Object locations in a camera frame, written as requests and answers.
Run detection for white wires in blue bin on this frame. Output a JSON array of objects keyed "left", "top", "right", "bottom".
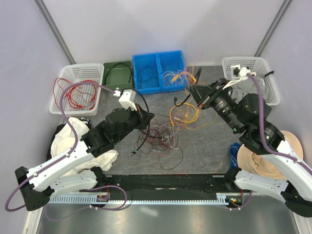
[{"left": 162, "top": 69, "right": 187, "bottom": 86}]

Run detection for dark blue thin wire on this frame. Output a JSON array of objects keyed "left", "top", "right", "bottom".
[{"left": 138, "top": 63, "right": 159, "bottom": 90}]

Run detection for white slotted cable duct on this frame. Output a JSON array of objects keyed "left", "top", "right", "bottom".
[{"left": 48, "top": 194, "right": 231, "bottom": 205}]

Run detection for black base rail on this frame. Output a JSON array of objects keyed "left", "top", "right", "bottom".
[{"left": 79, "top": 173, "right": 244, "bottom": 201}]

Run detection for black cloth with white print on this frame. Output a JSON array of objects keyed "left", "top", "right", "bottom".
[{"left": 79, "top": 117, "right": 92, "bottom": 129}]

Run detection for blue plastic divided bin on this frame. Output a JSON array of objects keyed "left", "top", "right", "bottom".
[{"left": 132, "top": 50, "right": 187, "bottom": 94}]

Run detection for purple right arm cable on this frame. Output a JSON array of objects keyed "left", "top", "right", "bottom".
[{"left": 218, "top": 74, "right": 312, "bottom": 212}]

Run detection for white right perforated basket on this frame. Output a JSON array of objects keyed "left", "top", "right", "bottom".
[{"left": 222, "top": 57, "right": 280, "bottom": 106}]

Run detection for thin brown wire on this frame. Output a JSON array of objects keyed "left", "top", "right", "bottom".
[{"left": 136, "top": 121, "right": 184, "bottom": 171}]

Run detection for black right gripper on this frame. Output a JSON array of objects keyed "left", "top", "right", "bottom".
[{"left": 186, "top": 77, "right": 244, "bottom": 132}]

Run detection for short black cable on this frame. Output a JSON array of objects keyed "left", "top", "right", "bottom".
[{"left": 106, "top": 62, "right": 134, "bottom": 85}]

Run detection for thin white wire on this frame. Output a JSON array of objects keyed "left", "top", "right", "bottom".
[{"left": 156, "top": 124, "right": 181, "bottom": 150}]

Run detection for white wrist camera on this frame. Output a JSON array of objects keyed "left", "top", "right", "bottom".
[
  {"left": 223, "top": 65, "right": 251, "bottom": 90},
  {"left": 113, "top": 89, "right": 137, "bottom": 111}
]

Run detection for white left perforated basket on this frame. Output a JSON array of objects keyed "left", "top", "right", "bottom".
[{"left": 49, "top": 63, "right": 104, "bottom": 117}]

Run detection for grey cloth in basket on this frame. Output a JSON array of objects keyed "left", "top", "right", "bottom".
[{"left": 231, "top": 77, "right": 269, "bottom": 103}]

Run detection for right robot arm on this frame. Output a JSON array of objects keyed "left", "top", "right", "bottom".
[{"left": 186, "top": 79, "right": 312, "bottom": 218}]

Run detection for light blue thin wire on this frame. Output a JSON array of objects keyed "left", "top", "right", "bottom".
[{"left": 138, "top": 64, "right": 160, "bottom": 90}]

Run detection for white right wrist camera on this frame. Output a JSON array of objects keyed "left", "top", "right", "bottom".
[{"left": 223, "top": 65, "right": 251, "bottom": 90}]

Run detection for white perforated basket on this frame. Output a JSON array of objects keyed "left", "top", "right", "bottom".
[
  {"left": 49, "top": 63, "right": 104, "bottom": 117},
  {"left": 222, "top": 57, "right": 280, "bottom": 106}
]

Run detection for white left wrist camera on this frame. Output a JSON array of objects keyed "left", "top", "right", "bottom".
[{"left": 113, "top": 89, "right": 137, "bottom": 111}]

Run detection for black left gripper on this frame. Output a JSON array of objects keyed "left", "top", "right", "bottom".
[{"left": 115, "top": 103, "right": 154, "bottom": 143}]

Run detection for beige bucket hat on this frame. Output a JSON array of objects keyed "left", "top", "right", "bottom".
[{"left": 237, "top": 130, "right": 303, "bottom": 179}]

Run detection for green plastic box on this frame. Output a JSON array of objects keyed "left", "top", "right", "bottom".
[{"left": 102, "top": 61, "right": 134, "bottom": 91}]

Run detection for blue cloth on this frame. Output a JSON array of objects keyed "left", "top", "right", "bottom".
[{"left": 228, "top": 142, "right": 241, "bottom": 168}]

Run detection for red cables in basket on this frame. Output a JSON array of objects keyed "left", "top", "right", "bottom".
[{"left": 53, "top": 77, "right": 100, "bottom": 110}]

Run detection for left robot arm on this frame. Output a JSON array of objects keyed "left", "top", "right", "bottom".
[{"left": 15, "top": 104, "right": 155, "bottom": 211}]

